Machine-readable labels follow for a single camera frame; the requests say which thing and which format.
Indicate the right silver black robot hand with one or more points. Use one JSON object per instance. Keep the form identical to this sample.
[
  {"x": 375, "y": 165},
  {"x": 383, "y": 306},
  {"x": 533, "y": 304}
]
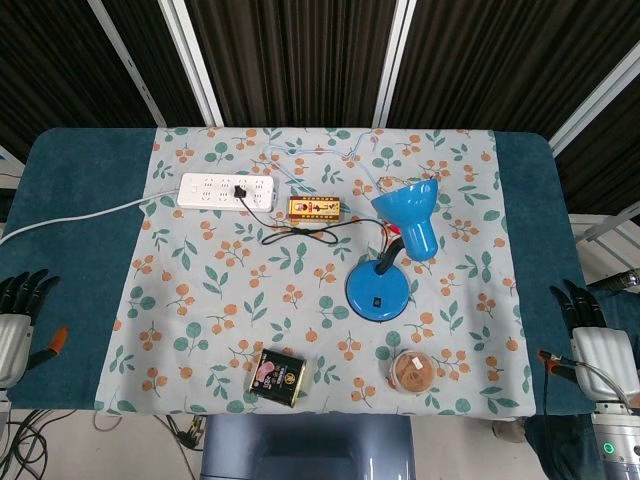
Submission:
[{"x": 600, "y": 350}]

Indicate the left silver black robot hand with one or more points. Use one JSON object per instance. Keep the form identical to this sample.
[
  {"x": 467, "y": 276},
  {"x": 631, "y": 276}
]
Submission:
[{"x": 14, "y": 340}]

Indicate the clear tub of rubber bands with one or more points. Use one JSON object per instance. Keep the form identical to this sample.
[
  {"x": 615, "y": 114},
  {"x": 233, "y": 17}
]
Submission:
[{"x": 411, "y": 374}]

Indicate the blue desk lamp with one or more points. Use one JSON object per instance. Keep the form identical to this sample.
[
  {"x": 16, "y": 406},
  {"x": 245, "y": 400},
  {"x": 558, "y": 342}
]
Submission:
[{"x": 377, "y": 290}]

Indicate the black cylindrical rod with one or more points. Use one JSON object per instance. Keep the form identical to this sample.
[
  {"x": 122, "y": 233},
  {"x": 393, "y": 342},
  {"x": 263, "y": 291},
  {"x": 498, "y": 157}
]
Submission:
[{"x": 617, "y": 280}]

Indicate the white metal rack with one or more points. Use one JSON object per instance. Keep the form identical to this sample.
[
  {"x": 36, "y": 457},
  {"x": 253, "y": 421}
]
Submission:
[{"x": 600, "y": 235}]

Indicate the teal table cover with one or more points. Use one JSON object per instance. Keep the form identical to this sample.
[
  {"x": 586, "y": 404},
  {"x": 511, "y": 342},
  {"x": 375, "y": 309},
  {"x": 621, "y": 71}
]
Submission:
[{"x": 75, "y": 165}]

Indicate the floral tablecloth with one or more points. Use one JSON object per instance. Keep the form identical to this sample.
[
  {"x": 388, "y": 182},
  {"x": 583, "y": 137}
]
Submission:
[{"x": 240, "y": 300}]

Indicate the white power strip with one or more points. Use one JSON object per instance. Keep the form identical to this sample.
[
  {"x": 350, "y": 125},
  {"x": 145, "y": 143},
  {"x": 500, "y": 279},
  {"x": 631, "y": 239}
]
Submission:
[{"x": 220, "y": 192}]

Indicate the black tin can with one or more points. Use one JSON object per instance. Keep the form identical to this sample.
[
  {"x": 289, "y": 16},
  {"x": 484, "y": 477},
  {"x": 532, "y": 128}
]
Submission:
[{"x": 277, "y": 377}]

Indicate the blue robot torso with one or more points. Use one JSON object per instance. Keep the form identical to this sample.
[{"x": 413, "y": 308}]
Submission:
[{"x": 307, "y": 445}]

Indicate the yellow red printed box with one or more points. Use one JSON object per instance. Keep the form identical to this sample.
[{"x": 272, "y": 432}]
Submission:
[{"x": 315, "y": 209}]

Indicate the white frame post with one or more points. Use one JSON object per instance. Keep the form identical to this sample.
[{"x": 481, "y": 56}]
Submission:
[
  {"x": 595, "y": 100},
  {"x": 127, "y": 65},
  {"x": 395, "y": 60},
  {"x": 192, "y": 65}
]

